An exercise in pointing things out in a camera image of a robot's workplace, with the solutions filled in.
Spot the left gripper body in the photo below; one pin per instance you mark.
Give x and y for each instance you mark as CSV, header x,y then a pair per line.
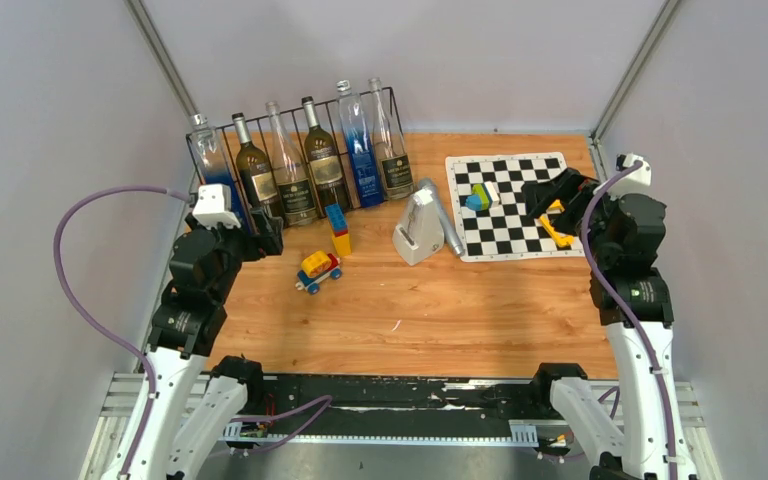
x,y
241,245

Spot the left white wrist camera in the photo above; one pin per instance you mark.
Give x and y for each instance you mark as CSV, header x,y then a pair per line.
x,y
213,207

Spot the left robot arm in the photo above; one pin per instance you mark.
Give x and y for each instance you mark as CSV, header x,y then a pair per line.
x,y
162,441

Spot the blue square bottle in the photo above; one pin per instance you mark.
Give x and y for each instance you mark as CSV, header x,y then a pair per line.
x,y
359,147
213,164

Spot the checkered chess mat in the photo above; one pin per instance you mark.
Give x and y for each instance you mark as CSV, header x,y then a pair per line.
x,y
503,233

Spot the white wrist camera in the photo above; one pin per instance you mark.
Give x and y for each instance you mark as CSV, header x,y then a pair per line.
x,y
213,207
634,176

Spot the blue red yellow block tower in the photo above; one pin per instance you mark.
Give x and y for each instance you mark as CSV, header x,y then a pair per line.
x,y
339,230

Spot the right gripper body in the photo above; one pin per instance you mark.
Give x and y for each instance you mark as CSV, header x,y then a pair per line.
x,y
570,220

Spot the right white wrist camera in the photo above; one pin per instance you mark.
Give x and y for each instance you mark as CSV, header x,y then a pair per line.
x,y
634,176

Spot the yellow blue toy car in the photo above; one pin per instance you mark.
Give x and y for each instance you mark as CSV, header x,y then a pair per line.
x,y
316,268

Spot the clear champagne bottle black label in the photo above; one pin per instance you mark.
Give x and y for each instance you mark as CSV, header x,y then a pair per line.
x,y
290,173

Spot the green wine bottle cream label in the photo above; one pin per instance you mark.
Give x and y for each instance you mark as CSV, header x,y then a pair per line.
x,y
324,162

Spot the black wire wine rack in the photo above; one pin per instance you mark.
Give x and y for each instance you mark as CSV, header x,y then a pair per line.
x,y
295,122

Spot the dark green wine bottle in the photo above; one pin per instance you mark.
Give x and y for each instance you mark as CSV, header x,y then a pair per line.
x,y
255,169

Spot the blue green white block cluster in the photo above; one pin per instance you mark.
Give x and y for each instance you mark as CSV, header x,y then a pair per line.
x,y
483,196

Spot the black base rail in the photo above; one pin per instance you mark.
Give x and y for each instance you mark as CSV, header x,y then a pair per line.
x,y
375,409

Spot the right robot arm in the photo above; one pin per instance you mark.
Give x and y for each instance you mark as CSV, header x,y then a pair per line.
x,y
621,229

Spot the white metronome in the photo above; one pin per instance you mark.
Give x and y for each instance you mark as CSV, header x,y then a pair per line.
x,y
419,233

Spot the clear bottle dark label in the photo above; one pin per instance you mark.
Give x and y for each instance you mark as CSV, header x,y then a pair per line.
x,y
389,148

